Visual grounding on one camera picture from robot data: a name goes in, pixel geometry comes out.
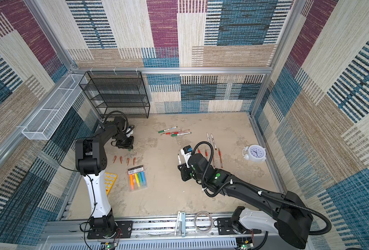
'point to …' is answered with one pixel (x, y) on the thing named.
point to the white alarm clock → (254, 152)
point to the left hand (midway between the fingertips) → (131, 145)
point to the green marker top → (167, 129)
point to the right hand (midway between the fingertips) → (180, 169)
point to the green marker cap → (129, 149)
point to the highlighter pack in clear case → (137, 178)
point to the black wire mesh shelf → (118, 90)
